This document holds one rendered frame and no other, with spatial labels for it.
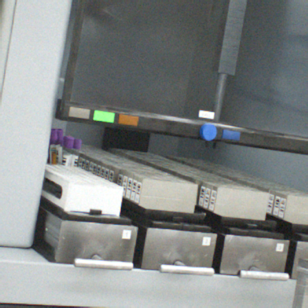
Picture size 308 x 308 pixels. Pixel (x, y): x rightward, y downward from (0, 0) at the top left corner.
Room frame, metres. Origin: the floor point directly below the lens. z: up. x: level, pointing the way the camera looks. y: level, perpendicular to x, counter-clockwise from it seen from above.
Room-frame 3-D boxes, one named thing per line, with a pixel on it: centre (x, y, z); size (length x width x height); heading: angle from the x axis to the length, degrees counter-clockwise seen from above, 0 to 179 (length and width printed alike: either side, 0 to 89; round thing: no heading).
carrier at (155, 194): (1.65, 0.00, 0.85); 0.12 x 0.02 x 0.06; 117
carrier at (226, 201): (1.72, -0.13, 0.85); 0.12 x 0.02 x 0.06; 116
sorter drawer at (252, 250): (1.93, -0.03, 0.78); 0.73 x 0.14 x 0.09; 26
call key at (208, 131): (1.64, -0.05, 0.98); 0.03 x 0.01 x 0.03; 116
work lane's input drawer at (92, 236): (1.79, 0.24, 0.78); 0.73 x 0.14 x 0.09; 26
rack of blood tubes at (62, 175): (1.67, 0.18, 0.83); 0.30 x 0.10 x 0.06; 26
